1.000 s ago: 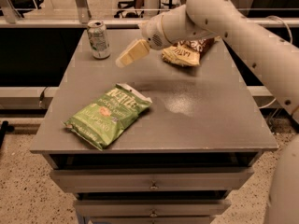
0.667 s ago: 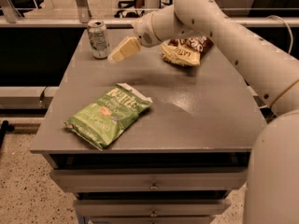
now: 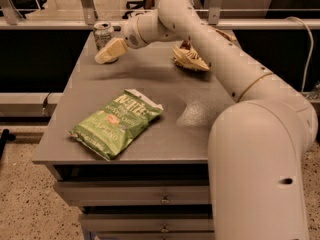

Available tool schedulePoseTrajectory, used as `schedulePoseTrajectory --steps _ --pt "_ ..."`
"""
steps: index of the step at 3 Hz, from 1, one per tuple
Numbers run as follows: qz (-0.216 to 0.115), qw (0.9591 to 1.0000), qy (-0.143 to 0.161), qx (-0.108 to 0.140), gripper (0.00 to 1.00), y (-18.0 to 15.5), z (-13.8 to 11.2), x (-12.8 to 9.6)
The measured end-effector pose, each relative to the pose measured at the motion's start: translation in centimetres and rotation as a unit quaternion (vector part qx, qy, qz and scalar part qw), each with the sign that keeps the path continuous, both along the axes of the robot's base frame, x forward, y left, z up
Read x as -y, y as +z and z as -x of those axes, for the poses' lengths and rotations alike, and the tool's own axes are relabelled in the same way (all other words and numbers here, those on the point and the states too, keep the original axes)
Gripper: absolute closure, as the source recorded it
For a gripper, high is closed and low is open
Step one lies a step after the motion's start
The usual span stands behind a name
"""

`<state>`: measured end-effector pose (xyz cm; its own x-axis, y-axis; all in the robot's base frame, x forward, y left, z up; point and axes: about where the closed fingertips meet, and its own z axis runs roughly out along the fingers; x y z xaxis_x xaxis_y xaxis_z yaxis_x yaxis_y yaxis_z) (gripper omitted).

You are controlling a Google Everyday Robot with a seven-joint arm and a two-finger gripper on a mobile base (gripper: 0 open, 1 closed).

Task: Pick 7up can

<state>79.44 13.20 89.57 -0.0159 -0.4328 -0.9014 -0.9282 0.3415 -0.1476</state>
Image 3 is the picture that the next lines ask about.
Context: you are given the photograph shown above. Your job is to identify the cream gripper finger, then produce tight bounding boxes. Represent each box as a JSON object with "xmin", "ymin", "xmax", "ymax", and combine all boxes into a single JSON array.
[{"xmin": 95, "ymin": 37, "xmax": 128, "ymax": 64}]

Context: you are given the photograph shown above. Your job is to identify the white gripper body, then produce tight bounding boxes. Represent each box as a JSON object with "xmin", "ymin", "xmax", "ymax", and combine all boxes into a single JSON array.
[{"xmin": 121, "ymin": 13, "xmax": 150, "ymax": 49}]

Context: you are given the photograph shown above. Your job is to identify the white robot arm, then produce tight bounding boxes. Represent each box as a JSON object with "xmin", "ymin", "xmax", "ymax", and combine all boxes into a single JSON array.
[{"xmin": 95, "ymin": 0, "xmax": 318, "ymax": 240}]

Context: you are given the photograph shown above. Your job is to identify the brown and cream chips bag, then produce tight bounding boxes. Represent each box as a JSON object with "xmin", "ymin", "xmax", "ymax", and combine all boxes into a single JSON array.
[{"xmin": 171, "ymin": 27, "xmax": 237, "ymax": 73}]

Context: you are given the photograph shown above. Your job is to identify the green kettle chips bag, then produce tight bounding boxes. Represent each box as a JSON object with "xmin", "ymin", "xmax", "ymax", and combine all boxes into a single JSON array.
[{"xmin": 69, "ymin": 89, "xmax": 163, "ymax": 161}]

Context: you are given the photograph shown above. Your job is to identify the top grey drawer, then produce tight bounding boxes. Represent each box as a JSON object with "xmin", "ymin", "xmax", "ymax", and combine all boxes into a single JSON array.
[{"xmin": 54, "ymin": 181, "xmax": 211, "ymax": 207}]

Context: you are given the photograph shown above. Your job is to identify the grey drawer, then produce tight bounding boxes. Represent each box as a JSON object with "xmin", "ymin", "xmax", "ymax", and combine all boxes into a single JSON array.
[
  {"xmin": 79, "ymin": 214, "xmax": 214, "ymax": 233},
  {"xmin": 54, "ymin": 181, "xmax": 211, "ymax": 207}
]

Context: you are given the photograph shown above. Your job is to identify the grey drawer cabinet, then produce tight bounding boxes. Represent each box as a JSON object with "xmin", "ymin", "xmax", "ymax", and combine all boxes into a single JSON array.
[{"xmin": 33, "ymin": 38, "xmax": 233, "ymax": 240}]

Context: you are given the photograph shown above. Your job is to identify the metal railing frame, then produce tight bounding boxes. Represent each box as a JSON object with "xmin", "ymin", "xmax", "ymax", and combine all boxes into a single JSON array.
[{"xmin": 0, "ymin": 0, "xmax": 320, "ymax": 30}]

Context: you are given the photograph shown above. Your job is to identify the white cable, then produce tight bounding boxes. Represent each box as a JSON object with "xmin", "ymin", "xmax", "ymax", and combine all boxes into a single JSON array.
[{"xmin": 285, "ymin": 15, "xmax": 316, "ymax": 94}]

